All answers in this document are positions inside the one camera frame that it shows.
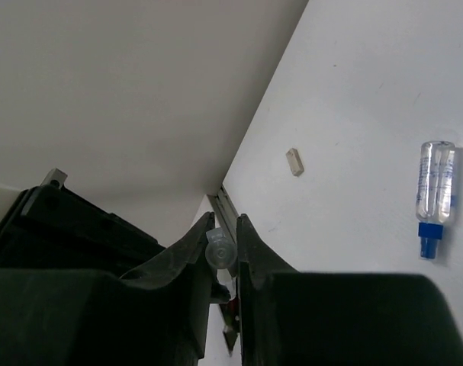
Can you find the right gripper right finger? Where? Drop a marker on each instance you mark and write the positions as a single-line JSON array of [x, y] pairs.
[[288, 317]]

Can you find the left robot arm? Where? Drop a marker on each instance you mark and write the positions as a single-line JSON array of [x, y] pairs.
[[50, 227]]

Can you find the black pen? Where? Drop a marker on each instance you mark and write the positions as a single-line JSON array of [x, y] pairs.
[[221, 254]]

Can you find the aluminium rail frame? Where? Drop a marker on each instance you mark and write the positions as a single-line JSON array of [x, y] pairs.
[[226, 216]]

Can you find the clear glue bottle blue cap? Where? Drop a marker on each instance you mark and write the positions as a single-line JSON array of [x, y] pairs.
[[434, 196]]

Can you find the white beige eraser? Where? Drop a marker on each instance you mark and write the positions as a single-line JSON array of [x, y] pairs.
[[294, 161]]

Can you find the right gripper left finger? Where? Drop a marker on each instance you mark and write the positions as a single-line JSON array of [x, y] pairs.
[[157, 315]]

